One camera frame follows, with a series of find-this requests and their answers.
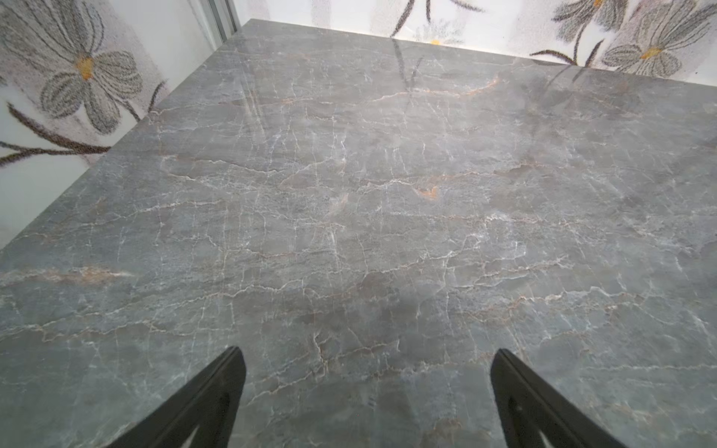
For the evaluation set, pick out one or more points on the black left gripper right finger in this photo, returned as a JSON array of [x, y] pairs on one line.
[[534, 414]]

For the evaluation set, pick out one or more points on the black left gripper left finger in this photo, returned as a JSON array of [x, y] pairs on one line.
[[201, 414]]

